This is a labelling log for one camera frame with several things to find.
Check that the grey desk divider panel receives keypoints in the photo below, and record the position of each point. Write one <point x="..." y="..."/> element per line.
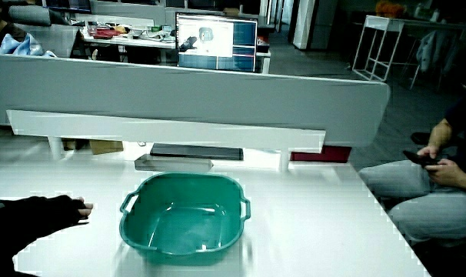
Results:
<point x="217" y="96"/>

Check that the black phone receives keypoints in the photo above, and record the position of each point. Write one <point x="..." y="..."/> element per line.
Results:
<point x="419" y="157"/>

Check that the green plastic basin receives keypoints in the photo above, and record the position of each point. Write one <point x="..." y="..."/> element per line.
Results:
<point x="183" y="227"/>

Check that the person's right hand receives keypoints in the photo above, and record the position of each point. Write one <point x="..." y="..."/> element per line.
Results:
<point x="60" y="211"/>

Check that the computer monitor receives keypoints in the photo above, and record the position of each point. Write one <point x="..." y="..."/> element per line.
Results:
<point x="217" y="42"/>

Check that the white metal frame table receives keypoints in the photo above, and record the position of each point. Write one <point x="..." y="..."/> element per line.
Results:
<point x="377" y="46"/>

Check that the flat black device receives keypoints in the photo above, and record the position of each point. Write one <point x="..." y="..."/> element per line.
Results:
<point x="196" y="151"/>

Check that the flat white box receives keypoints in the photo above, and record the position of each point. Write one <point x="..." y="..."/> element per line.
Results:
<point x="173" y="164"/>

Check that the white desk shelf riser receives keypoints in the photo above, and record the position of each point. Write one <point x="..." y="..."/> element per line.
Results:
<point x="167" y="132"/>

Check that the person's right forearm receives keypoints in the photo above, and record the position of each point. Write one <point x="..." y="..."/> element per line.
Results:
<point x="10" y="234"/>

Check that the cluttered white desk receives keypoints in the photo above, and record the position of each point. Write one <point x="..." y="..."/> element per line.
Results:
<point x="140" y="40"/>

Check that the dark red box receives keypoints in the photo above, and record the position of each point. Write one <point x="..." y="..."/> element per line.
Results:
<point x="325" y="154"/>

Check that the orange object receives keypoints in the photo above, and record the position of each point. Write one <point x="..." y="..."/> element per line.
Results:
<point x="389" y="8"/>

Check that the brown cardboard box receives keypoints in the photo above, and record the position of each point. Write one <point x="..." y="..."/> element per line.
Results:
<point x="106" y="146"/>

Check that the grey office chair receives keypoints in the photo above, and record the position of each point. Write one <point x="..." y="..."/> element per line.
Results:
<point x="48" y="31"/>

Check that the red flat object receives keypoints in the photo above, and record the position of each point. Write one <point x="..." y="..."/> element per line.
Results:
<point x="104" y="34"/>

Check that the light blue cloth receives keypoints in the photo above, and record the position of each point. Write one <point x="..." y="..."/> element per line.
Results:
<point x="19" y="46"/>

